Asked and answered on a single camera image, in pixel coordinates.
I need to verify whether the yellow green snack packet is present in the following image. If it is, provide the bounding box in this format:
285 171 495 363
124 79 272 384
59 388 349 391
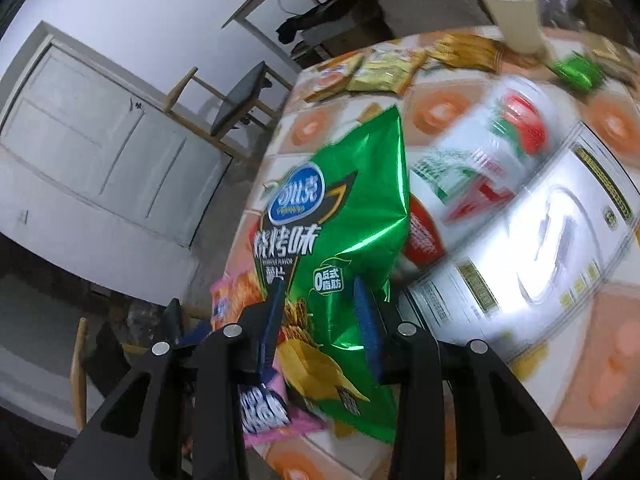
347 49 428 95

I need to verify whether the plain wooden chair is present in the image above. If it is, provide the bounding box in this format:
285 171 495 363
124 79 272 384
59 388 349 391
70 305 151 431

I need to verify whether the pink snack packet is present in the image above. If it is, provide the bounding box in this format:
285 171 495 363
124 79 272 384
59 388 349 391
209 267 326 448

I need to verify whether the white panel door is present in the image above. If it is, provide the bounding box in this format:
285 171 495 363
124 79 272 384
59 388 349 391
0 20 236 248

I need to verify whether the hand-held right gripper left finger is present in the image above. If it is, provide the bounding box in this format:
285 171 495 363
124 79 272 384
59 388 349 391
54 280 288 480

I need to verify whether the small green wrapper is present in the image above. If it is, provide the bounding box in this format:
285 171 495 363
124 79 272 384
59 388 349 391
547 52 608 93

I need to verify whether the green chips bag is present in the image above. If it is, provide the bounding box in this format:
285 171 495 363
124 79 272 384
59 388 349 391
250 105 412 445

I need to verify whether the grey side table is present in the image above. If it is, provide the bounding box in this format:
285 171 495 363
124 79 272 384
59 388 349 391
222 0 396 41

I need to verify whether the orange white snack packet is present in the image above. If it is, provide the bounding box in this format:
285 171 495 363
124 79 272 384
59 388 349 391
302 52 366 103

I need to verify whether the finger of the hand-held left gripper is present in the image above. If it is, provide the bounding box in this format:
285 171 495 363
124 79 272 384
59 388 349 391
164 298 213 348

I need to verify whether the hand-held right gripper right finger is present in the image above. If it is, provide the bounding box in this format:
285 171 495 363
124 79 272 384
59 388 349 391
352 276 583 480

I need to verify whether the gold foil snack packet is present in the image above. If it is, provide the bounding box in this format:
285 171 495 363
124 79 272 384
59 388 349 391
590 40 631 68

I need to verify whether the orange yellow snack packet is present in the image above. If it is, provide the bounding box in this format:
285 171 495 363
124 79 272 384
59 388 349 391
430 32 501 71

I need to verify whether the white paper cup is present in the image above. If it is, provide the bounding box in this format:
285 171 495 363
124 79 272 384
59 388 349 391
474 0 547 56

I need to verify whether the wooden chair black seat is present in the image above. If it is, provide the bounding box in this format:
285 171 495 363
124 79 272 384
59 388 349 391
165 60 293 143

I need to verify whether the tile pattern tablecloth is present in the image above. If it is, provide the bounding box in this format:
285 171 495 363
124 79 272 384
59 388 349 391
220 25 640 480

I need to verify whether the white red snack packet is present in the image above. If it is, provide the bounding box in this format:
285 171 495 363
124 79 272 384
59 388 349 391
400 77 561 271

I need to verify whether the silver foil packet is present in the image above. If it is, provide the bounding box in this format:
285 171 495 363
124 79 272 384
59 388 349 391
405 130 633 361

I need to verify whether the dark cloth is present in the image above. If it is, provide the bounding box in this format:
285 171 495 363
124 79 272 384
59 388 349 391
277 0 381 43

